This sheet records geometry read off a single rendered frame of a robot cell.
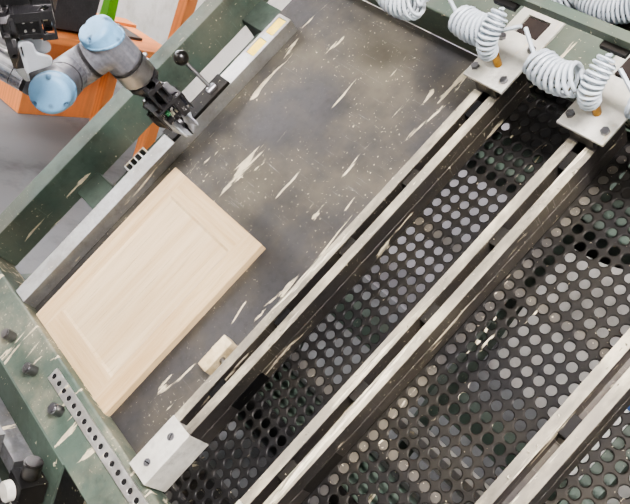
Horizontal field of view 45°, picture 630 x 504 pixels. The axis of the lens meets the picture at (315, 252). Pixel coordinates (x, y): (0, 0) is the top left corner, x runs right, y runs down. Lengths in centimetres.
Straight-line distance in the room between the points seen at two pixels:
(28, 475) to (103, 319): 37
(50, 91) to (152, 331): 57
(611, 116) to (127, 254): 109
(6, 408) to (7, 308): 25
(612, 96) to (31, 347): 133
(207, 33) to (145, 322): 83
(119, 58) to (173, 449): 76
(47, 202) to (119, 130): 27
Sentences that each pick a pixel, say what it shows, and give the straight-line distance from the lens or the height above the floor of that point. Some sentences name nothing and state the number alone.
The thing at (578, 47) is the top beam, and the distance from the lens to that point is 155.
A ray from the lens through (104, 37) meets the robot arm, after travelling 154.
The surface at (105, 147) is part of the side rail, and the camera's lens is 213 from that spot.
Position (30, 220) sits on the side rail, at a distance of 215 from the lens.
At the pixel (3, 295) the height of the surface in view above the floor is 88.
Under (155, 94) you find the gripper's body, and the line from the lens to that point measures 165.
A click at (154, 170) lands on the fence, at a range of 192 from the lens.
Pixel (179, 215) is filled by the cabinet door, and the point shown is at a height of 124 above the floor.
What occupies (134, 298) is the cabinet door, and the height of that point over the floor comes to 106.
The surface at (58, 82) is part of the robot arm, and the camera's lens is 144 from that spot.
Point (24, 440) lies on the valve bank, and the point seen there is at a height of 74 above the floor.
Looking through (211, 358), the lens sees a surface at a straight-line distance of 156.
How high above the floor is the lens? 194
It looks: 22 degrees down
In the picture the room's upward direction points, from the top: 23 degrees clockwise
